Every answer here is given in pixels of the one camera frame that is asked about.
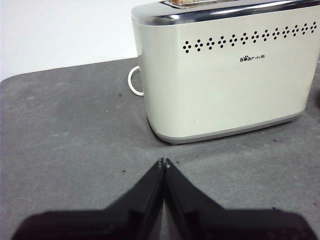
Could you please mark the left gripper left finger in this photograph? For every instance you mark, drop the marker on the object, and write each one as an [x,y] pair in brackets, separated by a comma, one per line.
[112,222]

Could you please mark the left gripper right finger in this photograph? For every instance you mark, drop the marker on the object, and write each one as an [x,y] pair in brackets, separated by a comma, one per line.
[225,222]

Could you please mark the cream toaster with chrome top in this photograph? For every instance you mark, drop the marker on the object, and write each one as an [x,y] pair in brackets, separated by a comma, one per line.
[225,87]

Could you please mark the brown round-topped bread slice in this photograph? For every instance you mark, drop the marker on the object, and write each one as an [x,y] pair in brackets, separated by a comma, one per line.
[183,2]

